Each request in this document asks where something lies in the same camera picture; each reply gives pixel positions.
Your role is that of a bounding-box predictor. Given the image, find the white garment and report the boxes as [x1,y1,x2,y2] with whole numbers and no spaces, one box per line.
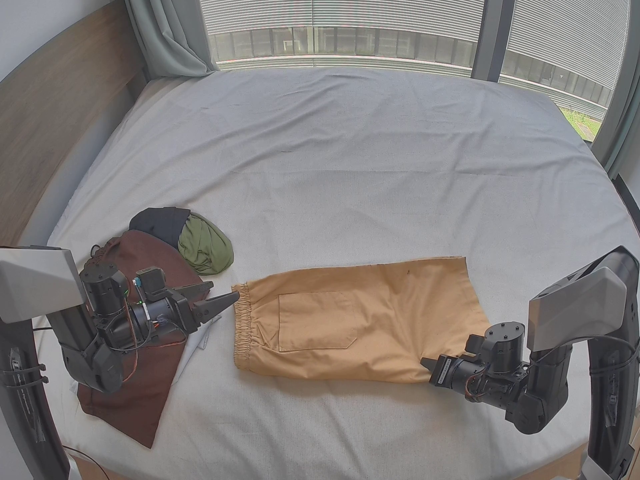
[172,313,223,384]

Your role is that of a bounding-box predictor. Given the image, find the brown garment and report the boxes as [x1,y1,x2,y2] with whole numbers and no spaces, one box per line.
[77,230,216,450]

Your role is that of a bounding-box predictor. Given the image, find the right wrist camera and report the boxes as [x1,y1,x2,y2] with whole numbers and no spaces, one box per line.
[465,334,488,364]

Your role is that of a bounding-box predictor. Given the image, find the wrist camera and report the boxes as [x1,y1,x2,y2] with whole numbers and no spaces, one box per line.
[465,334,488,364]
[136,268,167,302]

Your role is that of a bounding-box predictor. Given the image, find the black garment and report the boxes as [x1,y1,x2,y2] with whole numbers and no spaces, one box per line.
[129,208,193,251]

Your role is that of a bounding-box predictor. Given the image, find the black cable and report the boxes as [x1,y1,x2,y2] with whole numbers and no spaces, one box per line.
[62,445,108,475]

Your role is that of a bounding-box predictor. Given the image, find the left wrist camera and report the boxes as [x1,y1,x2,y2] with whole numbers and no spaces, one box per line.
[136,268,167,302]

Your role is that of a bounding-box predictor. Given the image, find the bed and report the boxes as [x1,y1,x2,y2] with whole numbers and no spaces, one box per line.
[0,0,640,480]

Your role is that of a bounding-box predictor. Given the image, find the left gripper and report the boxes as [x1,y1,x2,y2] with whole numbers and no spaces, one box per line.
[141,281,240,341]

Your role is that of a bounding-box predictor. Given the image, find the green garment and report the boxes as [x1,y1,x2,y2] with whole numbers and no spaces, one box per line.
[177,212,235,275]

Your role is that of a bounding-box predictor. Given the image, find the tan shorts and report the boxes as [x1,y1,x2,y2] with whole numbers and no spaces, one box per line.
[231,255,492,384]

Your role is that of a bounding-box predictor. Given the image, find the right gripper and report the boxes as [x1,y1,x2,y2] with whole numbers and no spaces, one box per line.
[421,354,478,394]

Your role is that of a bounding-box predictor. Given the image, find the grey-green curtain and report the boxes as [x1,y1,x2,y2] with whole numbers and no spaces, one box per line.
[120,0,221,78]

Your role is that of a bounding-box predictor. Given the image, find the window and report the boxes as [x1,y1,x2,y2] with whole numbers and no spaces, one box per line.
[192,0,640,179]

